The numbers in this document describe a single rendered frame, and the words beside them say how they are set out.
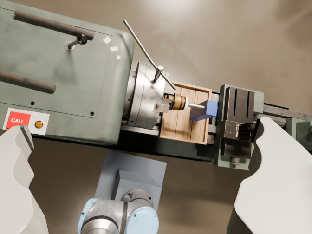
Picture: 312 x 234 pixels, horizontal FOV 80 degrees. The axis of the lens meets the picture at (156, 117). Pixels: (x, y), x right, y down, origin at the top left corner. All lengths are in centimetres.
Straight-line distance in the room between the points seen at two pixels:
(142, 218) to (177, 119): 65
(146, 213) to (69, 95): 50
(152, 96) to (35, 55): 46
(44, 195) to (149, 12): 222
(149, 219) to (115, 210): 12
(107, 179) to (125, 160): 15
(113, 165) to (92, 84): 63
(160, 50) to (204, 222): 196
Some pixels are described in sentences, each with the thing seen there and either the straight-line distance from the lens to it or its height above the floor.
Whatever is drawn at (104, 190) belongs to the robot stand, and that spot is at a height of 75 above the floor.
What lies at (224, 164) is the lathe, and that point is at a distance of 125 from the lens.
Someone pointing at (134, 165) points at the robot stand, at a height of 75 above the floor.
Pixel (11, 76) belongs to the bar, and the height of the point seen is 128.
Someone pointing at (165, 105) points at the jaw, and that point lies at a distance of 83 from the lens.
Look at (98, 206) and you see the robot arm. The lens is 72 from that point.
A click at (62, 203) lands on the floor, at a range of 212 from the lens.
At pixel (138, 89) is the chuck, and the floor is 124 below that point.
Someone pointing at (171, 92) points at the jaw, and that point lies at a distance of 96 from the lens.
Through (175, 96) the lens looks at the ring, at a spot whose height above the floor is 112.
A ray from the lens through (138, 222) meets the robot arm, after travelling 71.
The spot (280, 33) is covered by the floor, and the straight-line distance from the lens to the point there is 330.
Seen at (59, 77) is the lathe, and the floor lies 125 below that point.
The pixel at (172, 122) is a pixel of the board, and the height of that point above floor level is 89.
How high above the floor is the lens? 199
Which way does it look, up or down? 76 degrees down
